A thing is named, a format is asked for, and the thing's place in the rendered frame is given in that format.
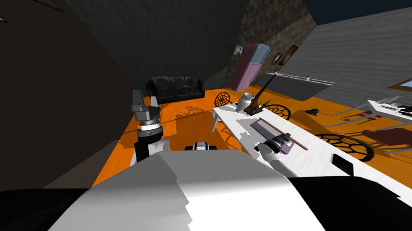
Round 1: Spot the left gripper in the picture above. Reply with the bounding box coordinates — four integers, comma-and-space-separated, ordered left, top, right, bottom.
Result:
128, 88, 164, 127

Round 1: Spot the grey counter with white top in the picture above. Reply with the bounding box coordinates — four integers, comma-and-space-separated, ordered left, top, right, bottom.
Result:
254, 69, 336, 106

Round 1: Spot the small dark framed picture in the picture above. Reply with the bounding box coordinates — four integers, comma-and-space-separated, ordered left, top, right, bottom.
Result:
270, 51, 284, 67

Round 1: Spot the white table with dark items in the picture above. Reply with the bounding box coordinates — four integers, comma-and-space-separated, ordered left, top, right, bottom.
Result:
333, 86, 412, 141

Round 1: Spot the dark brown spiky sculpture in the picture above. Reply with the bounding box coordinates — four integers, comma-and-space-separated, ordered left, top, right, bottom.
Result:
247, 70, 277, 119

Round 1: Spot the long white table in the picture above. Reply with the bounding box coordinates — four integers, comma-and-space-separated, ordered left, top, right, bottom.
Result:
200, 100, 412, 226

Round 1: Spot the purple grey flat book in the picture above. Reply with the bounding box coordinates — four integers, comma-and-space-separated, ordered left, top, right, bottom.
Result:
246, 119, 298, 156

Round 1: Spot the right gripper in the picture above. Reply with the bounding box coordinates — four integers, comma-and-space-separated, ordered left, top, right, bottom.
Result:
269, 130, 295, 155

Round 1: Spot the black sofa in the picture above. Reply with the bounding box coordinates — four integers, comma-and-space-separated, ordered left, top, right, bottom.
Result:
144, 69, 208, 111

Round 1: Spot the dark red bench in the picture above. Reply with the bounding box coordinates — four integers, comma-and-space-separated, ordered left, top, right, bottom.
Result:
358, 121, 412, 160

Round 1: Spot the white vase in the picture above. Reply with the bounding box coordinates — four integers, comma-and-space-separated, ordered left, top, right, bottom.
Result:
235, 91, 256, 115

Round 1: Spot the black flat rectangular phone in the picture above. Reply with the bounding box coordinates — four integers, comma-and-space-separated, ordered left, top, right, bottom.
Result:
329, 153, 358, 177

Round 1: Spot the purple and blue fridge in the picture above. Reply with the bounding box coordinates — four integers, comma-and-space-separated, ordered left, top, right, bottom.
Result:
230, 40, 272, 96

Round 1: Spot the tall dark framed picture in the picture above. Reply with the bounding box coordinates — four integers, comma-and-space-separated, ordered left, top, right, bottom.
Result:
280, 43, 300, 68

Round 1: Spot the black wheel-back chair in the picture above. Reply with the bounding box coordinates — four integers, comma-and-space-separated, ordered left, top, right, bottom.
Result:
213, 90, 232, 110
262, 101, 293, 122

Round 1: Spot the brown thin rod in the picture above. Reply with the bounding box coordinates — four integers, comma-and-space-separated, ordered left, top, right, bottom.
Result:
255, 117, 313, 151

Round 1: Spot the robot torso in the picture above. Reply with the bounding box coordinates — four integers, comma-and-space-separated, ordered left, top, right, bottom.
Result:
42, 121, 382, 231

